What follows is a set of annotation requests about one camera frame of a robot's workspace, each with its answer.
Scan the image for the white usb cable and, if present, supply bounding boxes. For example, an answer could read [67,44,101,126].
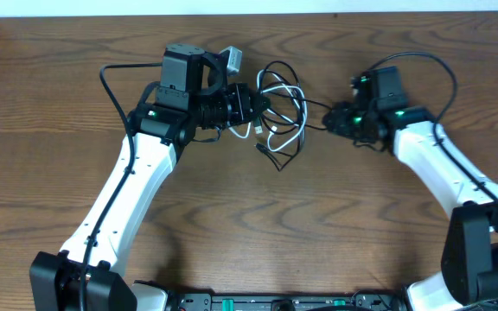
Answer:
[227,68,309,153]

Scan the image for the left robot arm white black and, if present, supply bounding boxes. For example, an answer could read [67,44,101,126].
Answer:
[29,43,270,310]

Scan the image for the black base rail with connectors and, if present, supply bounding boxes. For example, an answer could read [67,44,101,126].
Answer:
[164,290,408,311]

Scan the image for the black usb cable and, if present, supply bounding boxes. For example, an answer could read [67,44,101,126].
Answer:
[255,60,335,173]

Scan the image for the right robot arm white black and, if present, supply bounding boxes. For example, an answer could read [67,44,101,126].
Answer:
[322,67,498,310]

